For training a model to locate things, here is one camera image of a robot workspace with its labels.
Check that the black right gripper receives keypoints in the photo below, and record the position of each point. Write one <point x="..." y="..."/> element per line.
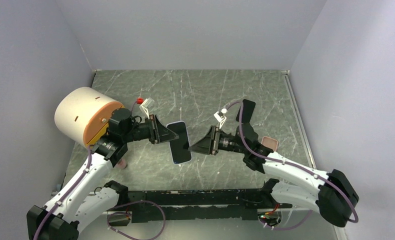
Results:
<point x="207" y="144"/>

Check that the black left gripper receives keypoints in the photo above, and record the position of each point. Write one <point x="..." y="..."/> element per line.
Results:
<point x="155" y="126"/>

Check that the blue smartphone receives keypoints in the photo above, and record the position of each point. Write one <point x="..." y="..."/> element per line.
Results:
<point x="179" y="142"/>

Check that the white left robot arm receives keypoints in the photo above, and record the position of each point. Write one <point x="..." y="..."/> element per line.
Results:
<point x="69" y="212"/>

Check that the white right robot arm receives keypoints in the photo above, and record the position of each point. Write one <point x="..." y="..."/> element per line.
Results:
<point x="329" y="194"/>

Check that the black phone case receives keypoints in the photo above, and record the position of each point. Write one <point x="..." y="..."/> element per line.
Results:
<point x="248" y="109"/>

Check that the pink phone case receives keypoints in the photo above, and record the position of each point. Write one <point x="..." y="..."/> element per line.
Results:
<point x="270" y="143"/>

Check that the pink capped small bottle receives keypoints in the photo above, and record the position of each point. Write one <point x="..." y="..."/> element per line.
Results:
<point x="122" y="164"/>

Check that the beige and orange cylinder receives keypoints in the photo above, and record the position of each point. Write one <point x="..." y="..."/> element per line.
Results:
<point x="83" y="115"/>

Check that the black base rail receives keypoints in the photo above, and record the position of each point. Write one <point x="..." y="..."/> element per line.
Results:
<point x="157" y="205"/>

